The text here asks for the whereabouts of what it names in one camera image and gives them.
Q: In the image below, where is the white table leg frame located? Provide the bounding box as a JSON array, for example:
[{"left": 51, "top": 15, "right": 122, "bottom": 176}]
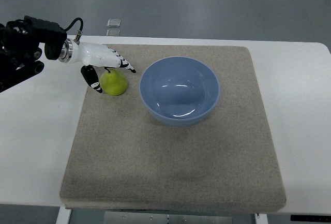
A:
[{"left": 56, "top": 207, "right": 268, "bottom": 224}]

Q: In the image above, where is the floor outlet plate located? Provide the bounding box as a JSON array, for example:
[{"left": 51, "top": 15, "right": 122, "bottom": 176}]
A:
[
  {"left": 107, "top": 19, "right": 121, "bottom": 27},
  {"left": 106, "top": 28, "right": 121, "bottom": 36}
]

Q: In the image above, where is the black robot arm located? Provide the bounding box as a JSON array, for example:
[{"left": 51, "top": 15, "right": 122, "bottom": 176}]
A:
[{"left": 1, "top": 16, "right": 67, "bottom": 92}]

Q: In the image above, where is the upper floor outlet plate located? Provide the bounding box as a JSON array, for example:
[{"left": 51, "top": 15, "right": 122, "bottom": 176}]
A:
[{"left": 107, "top": 19, "right": 121, "bottom": 27}]

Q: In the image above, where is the lower floor outlet plate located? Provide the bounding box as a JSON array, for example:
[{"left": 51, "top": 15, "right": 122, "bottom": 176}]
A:
[{"left": 106, "top": 28, "right": 121, "bottom": 36}]

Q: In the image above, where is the green pear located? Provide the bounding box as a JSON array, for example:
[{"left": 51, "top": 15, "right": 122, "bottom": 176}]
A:
[{"left": 100, "top": 69, "right": 128, "bottom": 96}]

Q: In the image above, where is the blue bowl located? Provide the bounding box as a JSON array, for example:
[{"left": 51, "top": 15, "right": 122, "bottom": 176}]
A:
[{"left": 139, "top": 56, "right": 221, "bottom": 126}]

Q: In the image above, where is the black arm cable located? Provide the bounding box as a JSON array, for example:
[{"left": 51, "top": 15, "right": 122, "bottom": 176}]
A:
[{"left": 64, "top": 18, "right": 84, "bottom": 42}]

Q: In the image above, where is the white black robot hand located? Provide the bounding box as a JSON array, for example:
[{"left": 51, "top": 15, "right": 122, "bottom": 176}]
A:
[{"left": 58, "top": 38, "right": 136, "bottom": 93}]

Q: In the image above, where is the beige fabric mat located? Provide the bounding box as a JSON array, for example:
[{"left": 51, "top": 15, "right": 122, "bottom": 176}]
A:
[{"left": 59, "top": 44, "right": 286, "bottom": 214}]

